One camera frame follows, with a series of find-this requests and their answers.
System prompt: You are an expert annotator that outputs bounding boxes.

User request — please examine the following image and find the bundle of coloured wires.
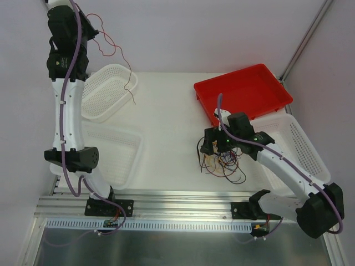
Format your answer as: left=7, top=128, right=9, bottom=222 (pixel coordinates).
left=196, top=135, right=247, bottom=185

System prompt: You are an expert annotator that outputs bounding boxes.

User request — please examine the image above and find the red wire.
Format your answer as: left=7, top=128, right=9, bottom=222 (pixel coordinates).
left=85, top=13, right=136, bottom=105

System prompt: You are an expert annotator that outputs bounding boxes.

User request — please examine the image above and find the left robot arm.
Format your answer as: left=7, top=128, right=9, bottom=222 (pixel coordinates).
left=44, top=1, right=116, bottom=216

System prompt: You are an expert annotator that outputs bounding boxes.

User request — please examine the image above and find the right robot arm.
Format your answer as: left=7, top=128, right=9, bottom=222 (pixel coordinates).
left=199, top=109, right=344, bottom=239

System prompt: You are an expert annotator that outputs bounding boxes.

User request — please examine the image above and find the white perforated basket right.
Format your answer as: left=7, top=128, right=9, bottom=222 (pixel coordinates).
left=248, top=114, right=331, bottom=197

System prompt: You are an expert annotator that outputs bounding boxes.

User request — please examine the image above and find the white perforated basket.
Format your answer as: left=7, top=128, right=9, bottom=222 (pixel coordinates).
left=49, top=121, right=144, bottom=192
left=82, top=64, right=138, bottom=123
left=248, top=114, right=331, bottom=197

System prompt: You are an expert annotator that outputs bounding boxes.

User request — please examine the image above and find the red plastic tray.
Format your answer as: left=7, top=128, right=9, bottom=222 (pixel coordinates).
left=194, top=64, right=293, bottom=126

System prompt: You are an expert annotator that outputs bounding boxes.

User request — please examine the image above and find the white perforated basket far left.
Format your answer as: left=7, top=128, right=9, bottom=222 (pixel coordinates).
left=82, top=64, right=138, bottom=123

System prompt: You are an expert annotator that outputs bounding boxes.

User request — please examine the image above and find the white perforated basket near left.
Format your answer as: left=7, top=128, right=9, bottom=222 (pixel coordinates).
left=49, top=121, right=144, bottom=192

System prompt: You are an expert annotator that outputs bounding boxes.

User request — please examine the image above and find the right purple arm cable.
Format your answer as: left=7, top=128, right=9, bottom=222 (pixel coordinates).
left=216, top=93, right=346, bottom=235

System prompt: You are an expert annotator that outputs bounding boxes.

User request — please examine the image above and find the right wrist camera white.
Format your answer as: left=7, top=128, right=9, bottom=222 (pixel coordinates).
left=214, top=108, right=231, bottom=131

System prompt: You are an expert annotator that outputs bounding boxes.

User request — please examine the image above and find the left frame post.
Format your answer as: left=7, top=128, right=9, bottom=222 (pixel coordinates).
left=77, top=67, right=88, bottom=81

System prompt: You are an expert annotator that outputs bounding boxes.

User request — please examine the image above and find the frame post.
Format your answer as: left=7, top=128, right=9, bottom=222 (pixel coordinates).
left=77, top=67, right=88, bottom=81
left=278, top=0, right=334, bottom=84

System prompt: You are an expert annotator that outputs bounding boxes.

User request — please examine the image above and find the aluminium mounting rail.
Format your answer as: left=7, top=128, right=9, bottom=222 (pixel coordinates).
left=34, top=190, right=254, bottom=221

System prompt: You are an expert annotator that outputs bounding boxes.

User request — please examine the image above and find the white slotted cable duct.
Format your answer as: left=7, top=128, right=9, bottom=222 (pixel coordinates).
left=45, top=218, right=252, bottom=233

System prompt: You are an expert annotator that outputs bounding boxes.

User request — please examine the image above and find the right frame post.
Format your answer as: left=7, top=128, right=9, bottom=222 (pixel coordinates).
left=278, top=0, right=334, bottom=84

